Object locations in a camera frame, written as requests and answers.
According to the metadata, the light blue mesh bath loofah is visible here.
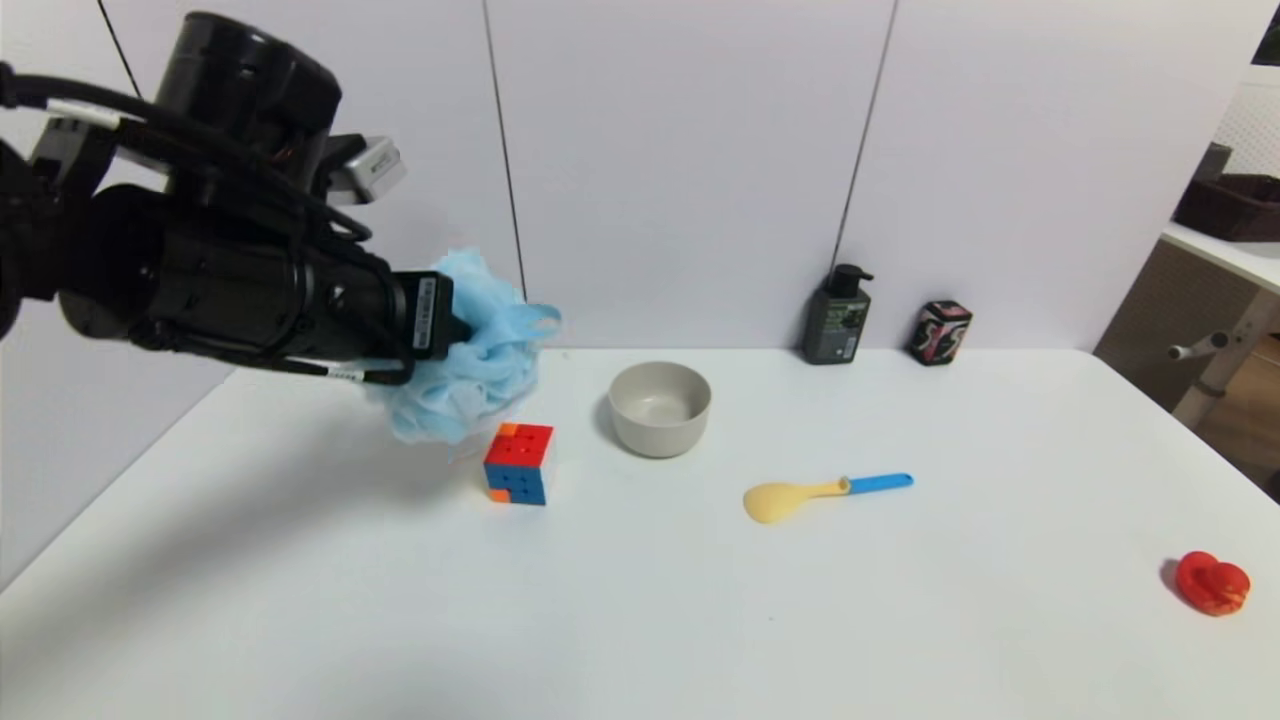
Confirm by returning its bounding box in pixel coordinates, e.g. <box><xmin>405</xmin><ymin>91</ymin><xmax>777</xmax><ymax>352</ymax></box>
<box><xmin>365</xmin><ymin>248</ymin><xmax>563</xmax><ymax>448</ymax></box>

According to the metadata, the beige round bowl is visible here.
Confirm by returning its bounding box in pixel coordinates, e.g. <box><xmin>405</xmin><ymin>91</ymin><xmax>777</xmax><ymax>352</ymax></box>
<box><xmin>607</xmin><ymin>361</ymin><xmax>713</xmax><ymax>460</ymax></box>

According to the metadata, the colourful puzzle cube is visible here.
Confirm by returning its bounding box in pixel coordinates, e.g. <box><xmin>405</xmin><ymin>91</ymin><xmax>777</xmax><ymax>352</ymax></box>
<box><xmin>483</xmin><ymin>422</ymin><xmax>556</xmax><ymax>507</ymax></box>

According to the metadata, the dark grey pump bottle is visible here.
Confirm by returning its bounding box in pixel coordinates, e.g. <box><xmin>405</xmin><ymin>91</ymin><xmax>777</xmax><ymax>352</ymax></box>
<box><xmin>802</xmin><ymin>264</ymin><xmax>874</xmax><ymax>366</ymax></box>

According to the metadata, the black red patterned tin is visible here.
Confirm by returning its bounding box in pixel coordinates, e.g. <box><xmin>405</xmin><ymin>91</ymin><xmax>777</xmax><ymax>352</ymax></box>
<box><xmin>908</xmin><ymin>300</ymin><xmax>974</xmax><ymax>367</ymax></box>

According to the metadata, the white side table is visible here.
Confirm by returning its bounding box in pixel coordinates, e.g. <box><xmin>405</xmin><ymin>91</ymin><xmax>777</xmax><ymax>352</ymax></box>
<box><xmin>1160</xmin><ymin>224</ymin><xmax>1280</xmax><ymax>431</ymax></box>

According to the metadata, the dark brown woven basket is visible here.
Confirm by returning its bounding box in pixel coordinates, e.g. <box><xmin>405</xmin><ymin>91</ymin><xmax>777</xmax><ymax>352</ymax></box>
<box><xmin>1172</xmin><ymin>175</ymin><xmax>1280</xmax><ymax>243</ymax></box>

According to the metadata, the red toy pepper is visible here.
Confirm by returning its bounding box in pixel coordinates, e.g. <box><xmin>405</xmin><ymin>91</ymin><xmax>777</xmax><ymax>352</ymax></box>
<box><xmin>1173</xmin><ymin>551</ymin><xmax>1252</xmax><ymax>617</ymax></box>

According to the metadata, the yellow spoon with blue handle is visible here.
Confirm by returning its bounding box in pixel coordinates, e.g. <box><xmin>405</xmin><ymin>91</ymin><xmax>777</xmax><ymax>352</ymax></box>
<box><xmin>742</xmin><ymin>473</ymin><xmax>914</xmax><ymax>525</ymax></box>

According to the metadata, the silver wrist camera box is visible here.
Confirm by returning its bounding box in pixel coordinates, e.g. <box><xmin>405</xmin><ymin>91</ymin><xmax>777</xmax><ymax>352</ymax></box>
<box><xmin>325</xmin><ymin>135</ymin><xmax>407</xmax><ymax>206</ymax></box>

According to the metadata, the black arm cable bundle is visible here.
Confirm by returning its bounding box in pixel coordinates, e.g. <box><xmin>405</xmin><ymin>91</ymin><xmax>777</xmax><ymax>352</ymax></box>
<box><xmin>0</xmin><ymin>62</ymin><xmax>416</xmax><ymax>387</ymax></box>

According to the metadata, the white table crank handle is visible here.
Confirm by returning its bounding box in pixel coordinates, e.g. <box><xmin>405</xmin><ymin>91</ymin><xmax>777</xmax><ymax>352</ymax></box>
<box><xmin>1167</xmin><ymin>332</ymin><xmax>1230</xmax><ymax>362</ymax></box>

